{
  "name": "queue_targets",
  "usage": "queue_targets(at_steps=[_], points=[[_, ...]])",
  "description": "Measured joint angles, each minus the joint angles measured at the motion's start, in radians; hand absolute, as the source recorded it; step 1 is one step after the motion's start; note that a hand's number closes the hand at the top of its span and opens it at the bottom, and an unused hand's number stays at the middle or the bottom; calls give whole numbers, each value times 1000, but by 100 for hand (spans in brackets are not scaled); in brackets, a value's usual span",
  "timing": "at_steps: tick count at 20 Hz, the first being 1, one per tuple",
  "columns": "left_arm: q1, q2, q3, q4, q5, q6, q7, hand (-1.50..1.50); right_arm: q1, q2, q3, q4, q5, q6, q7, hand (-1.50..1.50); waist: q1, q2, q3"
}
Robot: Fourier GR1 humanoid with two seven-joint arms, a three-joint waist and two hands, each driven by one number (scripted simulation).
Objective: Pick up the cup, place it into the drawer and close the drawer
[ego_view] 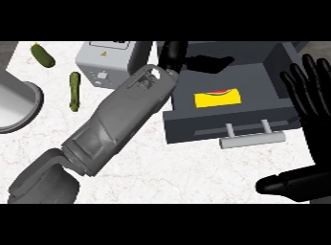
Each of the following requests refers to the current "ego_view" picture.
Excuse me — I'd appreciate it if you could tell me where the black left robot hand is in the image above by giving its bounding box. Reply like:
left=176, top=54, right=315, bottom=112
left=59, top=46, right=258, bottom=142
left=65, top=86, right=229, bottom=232
left=157, top=40, right=236, bottom=75

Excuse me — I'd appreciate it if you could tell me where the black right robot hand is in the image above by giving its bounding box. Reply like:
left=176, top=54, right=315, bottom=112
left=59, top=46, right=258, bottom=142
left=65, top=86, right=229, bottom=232
left=254, top=53, right=331, bottom=203

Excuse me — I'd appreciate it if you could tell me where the dark grey open drawer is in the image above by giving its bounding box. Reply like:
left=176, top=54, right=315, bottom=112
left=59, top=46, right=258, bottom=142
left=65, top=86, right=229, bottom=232
left=155, top=40, right=312, bottom=145

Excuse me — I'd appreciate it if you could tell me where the dark grey drawer front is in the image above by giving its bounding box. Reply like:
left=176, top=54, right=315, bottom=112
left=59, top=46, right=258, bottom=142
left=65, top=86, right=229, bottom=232
left=161, top=106, right=303, bottom=145

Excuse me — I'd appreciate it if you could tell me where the pale grey toaster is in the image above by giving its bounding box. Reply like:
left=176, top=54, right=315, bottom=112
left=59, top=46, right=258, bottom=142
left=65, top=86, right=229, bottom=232
left=74, top=40, right=154, bottom=90

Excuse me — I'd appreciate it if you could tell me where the long green cucumber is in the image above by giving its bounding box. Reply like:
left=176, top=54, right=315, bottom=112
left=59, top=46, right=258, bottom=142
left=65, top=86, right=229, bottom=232
left=68, top=71, right=83, bottom=113

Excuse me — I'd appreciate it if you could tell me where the short green cucumber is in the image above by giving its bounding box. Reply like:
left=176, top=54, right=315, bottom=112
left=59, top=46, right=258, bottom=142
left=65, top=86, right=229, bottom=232
left=30, top=42, right=56, bottom=69

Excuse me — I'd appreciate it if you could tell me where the grey rounded sink basin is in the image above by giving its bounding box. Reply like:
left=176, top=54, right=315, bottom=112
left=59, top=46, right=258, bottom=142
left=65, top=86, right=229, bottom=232
left=0, top=58, right=46, bottom=135

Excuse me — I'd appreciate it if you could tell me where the pale grey drawer handle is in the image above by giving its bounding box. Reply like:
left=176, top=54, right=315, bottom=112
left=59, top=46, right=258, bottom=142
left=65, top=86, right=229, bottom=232
left=217, top=119, right=286, bottom=150

